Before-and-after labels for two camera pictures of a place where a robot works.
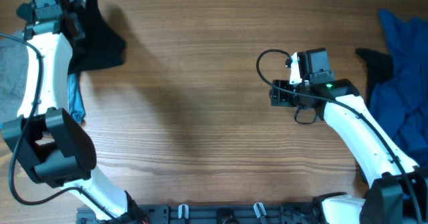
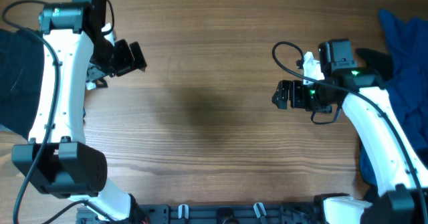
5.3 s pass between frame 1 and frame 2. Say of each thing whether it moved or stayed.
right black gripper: stayed
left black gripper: moved
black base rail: stayed
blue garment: stayed
